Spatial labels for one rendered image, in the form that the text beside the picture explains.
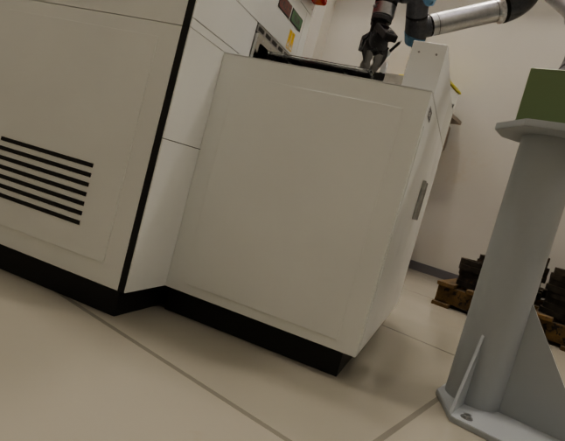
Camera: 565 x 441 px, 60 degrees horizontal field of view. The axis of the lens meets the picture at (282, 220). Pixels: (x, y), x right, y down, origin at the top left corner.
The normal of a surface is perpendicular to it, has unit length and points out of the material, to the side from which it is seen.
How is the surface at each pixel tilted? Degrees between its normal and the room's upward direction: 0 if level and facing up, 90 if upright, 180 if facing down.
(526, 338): 90
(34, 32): 90
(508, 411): 90
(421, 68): 90
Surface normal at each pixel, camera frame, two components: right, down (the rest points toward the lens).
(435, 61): -0.33, -0.01
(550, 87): -0.59, -0.09
